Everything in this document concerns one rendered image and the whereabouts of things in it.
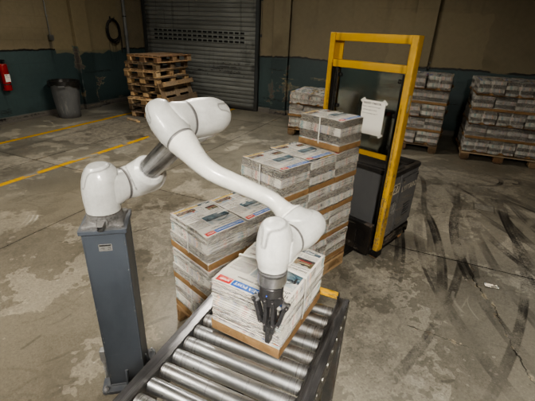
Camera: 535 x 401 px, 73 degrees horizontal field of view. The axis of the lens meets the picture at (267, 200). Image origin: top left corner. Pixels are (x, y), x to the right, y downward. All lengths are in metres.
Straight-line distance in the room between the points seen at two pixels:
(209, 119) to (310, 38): 7.67
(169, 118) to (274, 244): 0.53
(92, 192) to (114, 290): 0.51
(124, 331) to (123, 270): 0.38
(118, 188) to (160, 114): 0.59
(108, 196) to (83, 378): 1.19
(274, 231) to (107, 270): 1.08
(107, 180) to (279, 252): 0.94
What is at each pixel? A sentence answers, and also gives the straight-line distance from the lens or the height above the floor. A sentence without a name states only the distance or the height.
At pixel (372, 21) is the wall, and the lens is 8.60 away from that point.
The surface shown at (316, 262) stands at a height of 1.03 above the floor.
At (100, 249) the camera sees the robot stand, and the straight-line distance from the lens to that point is 1.83.
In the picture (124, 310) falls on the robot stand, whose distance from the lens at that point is 2.03.
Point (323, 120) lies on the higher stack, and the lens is 2.70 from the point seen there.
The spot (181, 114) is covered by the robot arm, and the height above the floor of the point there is 1.57.
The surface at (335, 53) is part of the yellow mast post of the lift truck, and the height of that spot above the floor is 1.69.
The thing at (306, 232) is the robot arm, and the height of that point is 1.28.
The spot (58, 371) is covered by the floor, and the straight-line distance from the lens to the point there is 2.61.
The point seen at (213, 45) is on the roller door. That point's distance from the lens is 9.89.
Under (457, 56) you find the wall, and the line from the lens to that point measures 8.49.
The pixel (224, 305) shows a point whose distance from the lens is 1.36.
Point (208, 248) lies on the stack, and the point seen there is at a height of 0.76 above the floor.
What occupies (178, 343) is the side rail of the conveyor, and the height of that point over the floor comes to 0.80.
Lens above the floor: 1.82
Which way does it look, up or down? 25 degrees down
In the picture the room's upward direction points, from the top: 3 degrees clockwise
